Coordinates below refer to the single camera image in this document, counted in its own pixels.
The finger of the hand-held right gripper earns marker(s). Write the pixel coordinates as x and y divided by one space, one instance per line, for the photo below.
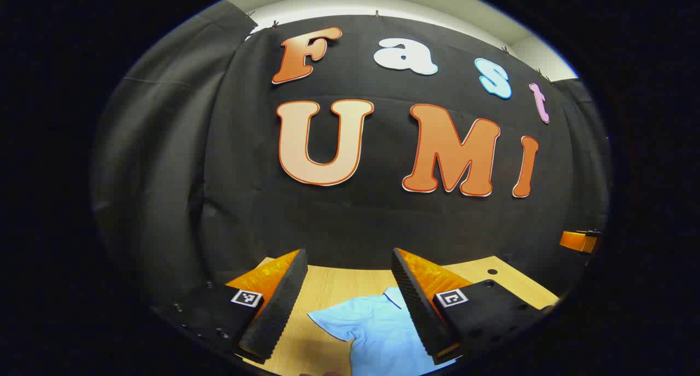
577 241

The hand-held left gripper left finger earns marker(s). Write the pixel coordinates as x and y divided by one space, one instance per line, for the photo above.
279 305

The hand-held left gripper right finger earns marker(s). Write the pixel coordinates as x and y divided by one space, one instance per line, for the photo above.
415 305

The light blue T-shirt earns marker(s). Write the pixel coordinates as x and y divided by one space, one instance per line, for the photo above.
377 332

